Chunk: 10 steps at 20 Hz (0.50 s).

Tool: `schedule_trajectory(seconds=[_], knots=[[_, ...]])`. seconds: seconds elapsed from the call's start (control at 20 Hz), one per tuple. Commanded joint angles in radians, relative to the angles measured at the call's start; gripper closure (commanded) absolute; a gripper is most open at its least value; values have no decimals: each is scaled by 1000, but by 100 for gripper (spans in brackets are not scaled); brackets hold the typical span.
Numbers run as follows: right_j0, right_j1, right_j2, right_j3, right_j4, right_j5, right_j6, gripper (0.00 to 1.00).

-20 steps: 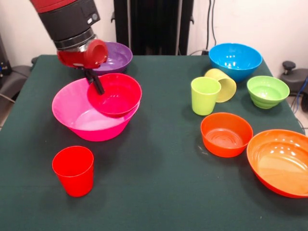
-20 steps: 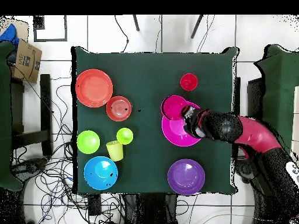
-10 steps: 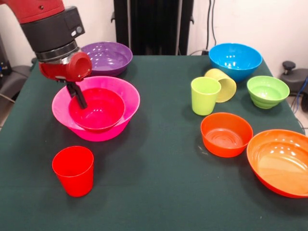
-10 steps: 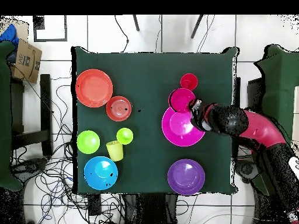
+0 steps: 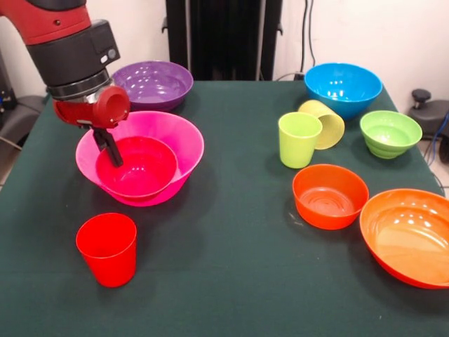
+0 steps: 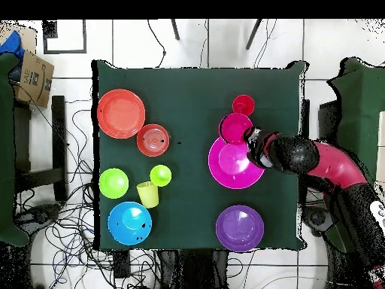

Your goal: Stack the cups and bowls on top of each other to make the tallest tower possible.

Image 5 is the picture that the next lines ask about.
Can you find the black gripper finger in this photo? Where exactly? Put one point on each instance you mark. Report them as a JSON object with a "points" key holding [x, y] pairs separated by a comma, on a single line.
{"points": [[99, 140], [113, 151]]}

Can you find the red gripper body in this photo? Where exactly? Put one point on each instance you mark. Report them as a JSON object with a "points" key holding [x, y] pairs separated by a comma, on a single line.
{"points": [[105, 109]]}

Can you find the small crimson pink bowl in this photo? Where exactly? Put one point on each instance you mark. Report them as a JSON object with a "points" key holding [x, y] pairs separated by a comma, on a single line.
{"points": [[147, 172]]}

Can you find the large magenta bowl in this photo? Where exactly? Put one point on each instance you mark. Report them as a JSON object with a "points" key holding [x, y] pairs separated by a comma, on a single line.
{"points": [[186, 140]]}

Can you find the yellow cup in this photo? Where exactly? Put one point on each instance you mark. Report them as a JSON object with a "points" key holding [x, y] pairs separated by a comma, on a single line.
{"points": [[333, 130]]}

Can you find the small orange bowl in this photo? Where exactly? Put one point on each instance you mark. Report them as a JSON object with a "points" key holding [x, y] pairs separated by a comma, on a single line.
{"points": [[329, 210]]}

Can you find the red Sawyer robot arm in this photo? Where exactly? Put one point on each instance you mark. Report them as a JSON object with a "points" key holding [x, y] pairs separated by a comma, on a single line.
{"points": [[59, 31]]}

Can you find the purple bowl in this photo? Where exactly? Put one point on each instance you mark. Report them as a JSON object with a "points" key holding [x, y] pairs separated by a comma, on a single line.
{"points": [[154, 87]]}

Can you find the black equipment box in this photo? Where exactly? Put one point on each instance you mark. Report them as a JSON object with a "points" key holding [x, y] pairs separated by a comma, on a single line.
{"points": [[5, 87]]}

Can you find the red cup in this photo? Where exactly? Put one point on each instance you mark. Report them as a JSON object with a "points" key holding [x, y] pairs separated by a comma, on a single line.
{"points": [[107, 256]]}

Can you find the black robot column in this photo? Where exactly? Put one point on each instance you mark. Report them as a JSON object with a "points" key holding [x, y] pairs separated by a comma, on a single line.
{"points": [[224, 35]]}

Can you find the dark green tablecloth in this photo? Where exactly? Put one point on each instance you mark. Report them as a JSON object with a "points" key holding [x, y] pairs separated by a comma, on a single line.
{"points": [[228, 245]]}

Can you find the lime green cup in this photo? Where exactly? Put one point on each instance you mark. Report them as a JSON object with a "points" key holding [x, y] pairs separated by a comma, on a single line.
{"points": [[298, 147]]}

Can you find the blue bowl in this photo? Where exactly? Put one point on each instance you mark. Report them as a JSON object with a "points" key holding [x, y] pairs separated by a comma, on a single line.
{"points": [[343, 91]]}

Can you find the small green bowl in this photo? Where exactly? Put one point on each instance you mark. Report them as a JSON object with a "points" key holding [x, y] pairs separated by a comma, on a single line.
{"points": [[391, 137]]}

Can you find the large orange bowl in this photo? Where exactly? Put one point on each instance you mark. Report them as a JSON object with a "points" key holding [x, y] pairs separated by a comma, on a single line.
{"points": [[410, 242]]}

